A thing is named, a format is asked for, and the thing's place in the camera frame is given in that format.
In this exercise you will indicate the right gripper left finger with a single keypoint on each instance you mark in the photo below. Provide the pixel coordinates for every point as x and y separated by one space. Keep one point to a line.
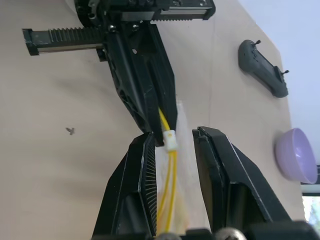
125 195

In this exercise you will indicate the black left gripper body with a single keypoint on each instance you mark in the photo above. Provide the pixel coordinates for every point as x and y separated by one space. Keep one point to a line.
140 12

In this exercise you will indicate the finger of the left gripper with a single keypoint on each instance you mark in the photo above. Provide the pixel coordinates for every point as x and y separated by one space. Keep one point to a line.
162 75
127 80

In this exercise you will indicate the purple plastic bowl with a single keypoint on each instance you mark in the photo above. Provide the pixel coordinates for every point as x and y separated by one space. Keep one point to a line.
295 155

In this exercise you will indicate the dark grey handheld controller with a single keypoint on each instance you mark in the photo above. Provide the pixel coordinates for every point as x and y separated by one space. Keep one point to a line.
260 67

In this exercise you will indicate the clear bag with yellow zipper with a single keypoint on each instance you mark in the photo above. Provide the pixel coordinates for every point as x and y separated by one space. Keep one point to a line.
185 150

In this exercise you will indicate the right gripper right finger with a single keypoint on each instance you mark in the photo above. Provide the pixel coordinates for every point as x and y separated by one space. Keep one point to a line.
232 180

